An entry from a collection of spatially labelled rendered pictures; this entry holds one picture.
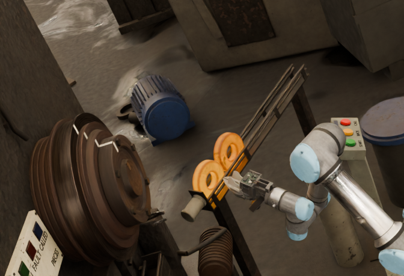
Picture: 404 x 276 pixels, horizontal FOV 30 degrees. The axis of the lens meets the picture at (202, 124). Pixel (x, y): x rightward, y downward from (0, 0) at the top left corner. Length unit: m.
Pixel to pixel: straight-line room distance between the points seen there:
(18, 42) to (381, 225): 1.28
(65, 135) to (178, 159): 2.31
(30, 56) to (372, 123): 1.56
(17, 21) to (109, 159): 0.59
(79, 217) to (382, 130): 1.58
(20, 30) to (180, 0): 2.61
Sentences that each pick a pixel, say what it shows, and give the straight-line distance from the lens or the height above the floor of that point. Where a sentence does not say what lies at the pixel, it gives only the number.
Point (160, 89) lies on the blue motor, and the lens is 4.58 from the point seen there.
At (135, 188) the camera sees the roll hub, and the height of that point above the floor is 1.10.
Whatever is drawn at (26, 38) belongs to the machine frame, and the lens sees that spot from 2.52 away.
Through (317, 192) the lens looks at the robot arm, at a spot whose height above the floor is 0.63.
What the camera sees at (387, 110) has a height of 0.43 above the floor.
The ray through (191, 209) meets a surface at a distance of 2.82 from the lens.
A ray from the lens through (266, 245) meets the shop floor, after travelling 3.61.
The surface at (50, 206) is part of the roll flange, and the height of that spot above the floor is 1.21.
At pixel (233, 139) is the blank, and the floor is 0.76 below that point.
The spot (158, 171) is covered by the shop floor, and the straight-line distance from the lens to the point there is 4.48.
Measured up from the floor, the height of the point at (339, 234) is 0.20.
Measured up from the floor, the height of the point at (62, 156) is 1.32.
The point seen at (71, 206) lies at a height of 1.21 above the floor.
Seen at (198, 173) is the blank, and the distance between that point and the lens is 2.83.
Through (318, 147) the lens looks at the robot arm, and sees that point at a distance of 2.42.
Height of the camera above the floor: 2.27
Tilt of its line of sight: 29 degrees down
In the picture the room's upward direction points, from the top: 25 degrees counter-clockwise
